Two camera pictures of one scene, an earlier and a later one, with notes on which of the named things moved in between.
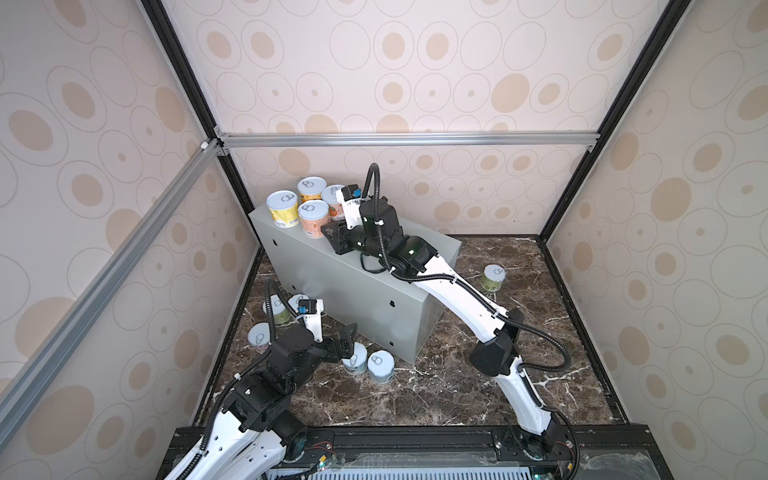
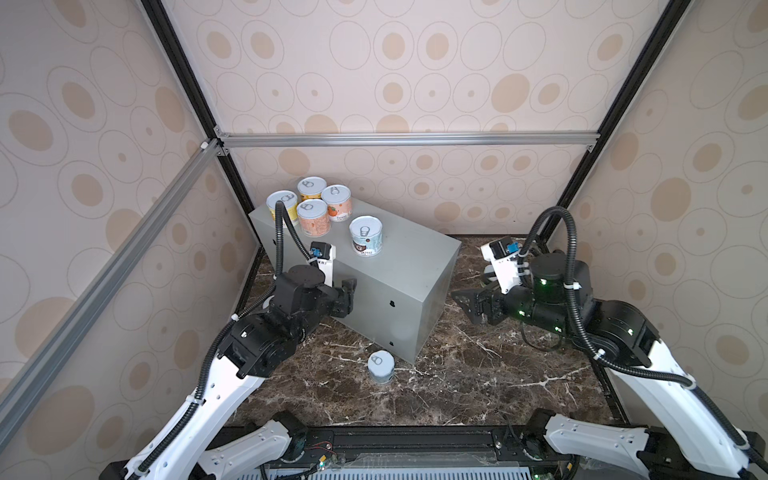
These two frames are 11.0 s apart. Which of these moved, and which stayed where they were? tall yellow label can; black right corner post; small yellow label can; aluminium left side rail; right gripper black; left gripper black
Moved: right gripper black; left gripper black
Stayed: tall yellow label can; aluminium left side rail; small yellow label can; black right corner post
